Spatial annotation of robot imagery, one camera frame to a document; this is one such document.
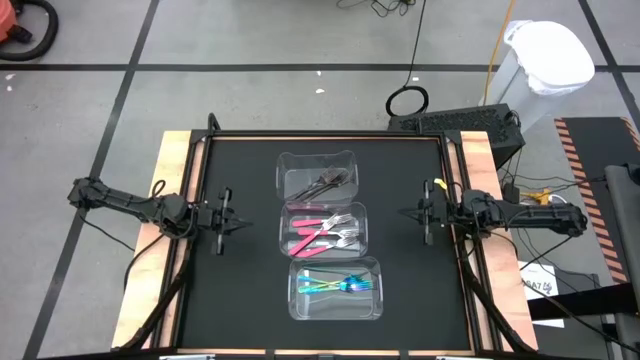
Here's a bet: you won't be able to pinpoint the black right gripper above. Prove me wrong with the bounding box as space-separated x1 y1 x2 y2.
397 178 464 247

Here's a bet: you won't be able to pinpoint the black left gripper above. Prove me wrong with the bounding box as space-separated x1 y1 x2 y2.
197 187 254 256

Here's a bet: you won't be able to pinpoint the iridescent rainbow fork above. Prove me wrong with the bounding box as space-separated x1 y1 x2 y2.
297 278 371 295
307 267 366 286
297 274 374 292
324 277 376 296

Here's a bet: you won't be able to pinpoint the clear plastic bin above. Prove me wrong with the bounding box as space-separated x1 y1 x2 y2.
278 200 370 260
274 149 360 210
287 255 385 322

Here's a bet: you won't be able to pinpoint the black perforated computer case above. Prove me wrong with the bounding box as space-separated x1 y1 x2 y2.
387 102 527 169

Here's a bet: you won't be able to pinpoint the orange power plug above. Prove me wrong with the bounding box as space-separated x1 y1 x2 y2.
520 188 554 205

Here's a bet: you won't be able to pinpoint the white printed paper sheet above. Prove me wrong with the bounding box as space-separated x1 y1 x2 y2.
517 259 567 330

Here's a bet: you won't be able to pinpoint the black floor beam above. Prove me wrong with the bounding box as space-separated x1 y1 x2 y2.
527 282 640 322

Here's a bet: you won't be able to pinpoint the black orange-striped floor mat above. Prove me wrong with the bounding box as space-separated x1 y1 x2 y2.
553 115 640 285

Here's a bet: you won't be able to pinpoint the white lined trash can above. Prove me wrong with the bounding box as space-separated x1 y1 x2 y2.
485 18 597 132

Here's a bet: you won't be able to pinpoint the orange shop vacuum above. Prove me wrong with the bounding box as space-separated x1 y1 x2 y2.
0 0 19 44

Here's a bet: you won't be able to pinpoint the black aluminium table frame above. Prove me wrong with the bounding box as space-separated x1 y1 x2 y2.
112 112 539 360

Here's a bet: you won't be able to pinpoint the black hanging coiled cable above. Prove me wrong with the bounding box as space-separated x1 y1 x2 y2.
383 0 431 118

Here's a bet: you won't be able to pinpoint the yellow hanging cable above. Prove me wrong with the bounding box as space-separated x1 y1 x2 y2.
481 0 517 107

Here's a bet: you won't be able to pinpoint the tangled black floor cables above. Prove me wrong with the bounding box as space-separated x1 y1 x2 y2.
334 0 417 19

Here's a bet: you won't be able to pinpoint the black vacuum hose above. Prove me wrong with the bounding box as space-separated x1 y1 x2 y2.
0 0 60 63

